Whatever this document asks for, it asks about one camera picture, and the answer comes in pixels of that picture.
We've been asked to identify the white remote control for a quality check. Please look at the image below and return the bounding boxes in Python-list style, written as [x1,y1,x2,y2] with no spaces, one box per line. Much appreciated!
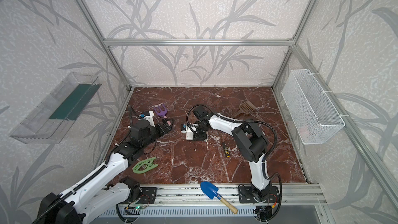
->
[186,130,194,141]

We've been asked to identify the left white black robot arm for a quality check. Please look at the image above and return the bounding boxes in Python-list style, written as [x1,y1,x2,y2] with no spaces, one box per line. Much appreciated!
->
[34,118,174,224]

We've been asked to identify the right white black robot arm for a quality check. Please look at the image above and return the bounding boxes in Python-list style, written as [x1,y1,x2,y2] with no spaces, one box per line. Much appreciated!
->
[186,104,278,202]

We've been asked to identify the purple toy garden fork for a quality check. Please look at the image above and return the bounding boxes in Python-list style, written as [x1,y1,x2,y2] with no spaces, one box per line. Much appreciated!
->
[153,103,168,119]

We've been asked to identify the green plastic hanger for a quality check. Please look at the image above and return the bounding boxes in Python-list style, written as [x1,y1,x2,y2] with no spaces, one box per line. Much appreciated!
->
[133,157,158,174]

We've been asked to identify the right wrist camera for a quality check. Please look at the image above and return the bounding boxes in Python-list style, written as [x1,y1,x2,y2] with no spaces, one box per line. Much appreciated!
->
[180,123,198,133]

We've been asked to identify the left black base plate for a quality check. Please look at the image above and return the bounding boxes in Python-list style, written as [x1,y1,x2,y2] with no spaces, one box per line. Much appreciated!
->
[123,187,157,205]

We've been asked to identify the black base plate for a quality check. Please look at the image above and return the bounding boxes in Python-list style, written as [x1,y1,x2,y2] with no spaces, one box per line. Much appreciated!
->
[123,187,157,205]
[237,184,280,204]

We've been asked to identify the aluminium front rail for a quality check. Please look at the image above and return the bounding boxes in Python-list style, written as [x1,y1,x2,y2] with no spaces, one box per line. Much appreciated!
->
[66,184,327,207]

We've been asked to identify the blue shovel wooden handle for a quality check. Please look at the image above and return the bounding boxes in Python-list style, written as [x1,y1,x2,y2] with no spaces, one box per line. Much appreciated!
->
[200,181,238,214]

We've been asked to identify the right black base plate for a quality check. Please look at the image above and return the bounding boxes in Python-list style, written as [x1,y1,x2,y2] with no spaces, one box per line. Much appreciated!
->
[237,184,280,204]

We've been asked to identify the clear plastic wall bin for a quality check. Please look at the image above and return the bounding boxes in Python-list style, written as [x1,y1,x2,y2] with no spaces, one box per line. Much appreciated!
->
[9,72,102,144]

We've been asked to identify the white wire basket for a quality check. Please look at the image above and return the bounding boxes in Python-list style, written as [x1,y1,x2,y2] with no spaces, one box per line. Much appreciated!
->
[282,69,345,145]

